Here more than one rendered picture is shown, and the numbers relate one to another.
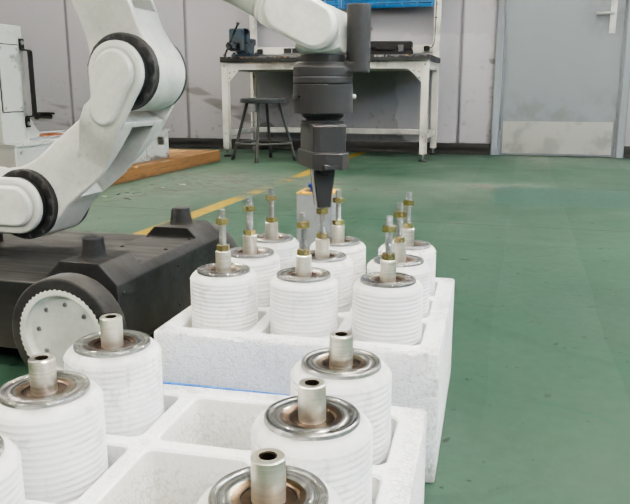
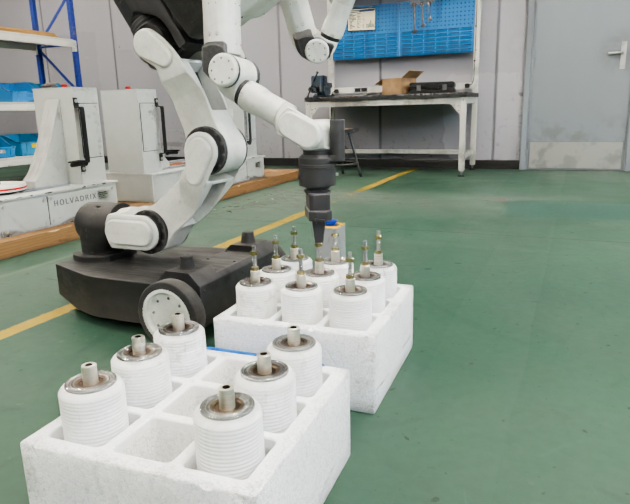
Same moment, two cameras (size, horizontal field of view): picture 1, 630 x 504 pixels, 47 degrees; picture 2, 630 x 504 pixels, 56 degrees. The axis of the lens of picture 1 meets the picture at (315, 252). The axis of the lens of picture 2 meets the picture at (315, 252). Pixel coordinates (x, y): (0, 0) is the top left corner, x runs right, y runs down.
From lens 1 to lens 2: 0.39 m
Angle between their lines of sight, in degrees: 8
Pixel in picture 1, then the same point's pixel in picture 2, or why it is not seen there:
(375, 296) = (339, 301)
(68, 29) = not seen: hidden behind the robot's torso
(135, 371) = (188, 343)
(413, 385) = (360, 355)
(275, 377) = not seen: hidden behind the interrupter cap
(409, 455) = (326, 393)
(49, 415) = (140, 365)
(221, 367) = (251, 340)
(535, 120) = (557, 141)
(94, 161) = (189, 206)
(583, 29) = (597, 66)
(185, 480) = not seen: hidden behind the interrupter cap
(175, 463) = (206, 392)
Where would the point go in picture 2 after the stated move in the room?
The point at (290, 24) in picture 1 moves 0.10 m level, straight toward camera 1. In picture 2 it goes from (293, 134) to (287, 136)
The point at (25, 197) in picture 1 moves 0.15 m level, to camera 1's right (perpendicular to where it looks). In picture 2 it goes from (148, 228) to (194, 228)
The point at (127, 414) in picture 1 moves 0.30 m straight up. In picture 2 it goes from (185, 366) to (171, 204)
